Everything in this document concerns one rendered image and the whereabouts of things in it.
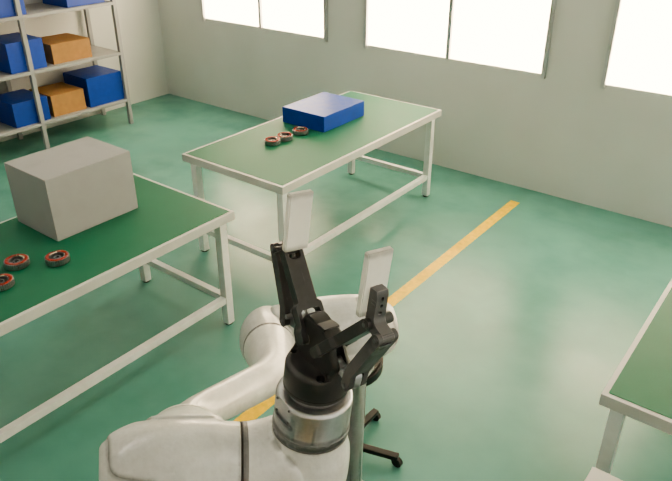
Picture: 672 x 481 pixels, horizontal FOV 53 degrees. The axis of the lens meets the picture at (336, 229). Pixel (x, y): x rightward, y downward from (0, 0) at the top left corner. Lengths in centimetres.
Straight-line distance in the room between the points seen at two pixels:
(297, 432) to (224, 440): 9
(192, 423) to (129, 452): 8
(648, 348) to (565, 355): 117
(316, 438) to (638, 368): 214
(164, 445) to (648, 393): 213
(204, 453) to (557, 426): 291
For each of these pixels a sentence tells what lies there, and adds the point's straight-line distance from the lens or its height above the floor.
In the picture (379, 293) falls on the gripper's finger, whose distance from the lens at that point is 63.
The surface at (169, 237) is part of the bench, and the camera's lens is 354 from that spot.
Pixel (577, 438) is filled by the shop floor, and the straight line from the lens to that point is 356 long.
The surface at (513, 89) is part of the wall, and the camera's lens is 583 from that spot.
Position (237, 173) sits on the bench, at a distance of 425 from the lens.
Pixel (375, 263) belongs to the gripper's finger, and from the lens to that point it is 62.
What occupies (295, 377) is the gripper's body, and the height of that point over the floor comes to 191.
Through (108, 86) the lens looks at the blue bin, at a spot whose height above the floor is 45.
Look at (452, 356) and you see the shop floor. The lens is 389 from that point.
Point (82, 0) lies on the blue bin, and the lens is 728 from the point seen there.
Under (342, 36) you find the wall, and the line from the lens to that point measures 664.
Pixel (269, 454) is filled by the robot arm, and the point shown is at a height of 181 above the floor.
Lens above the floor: 239
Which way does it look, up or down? 28 degrees down
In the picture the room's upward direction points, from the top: straight up
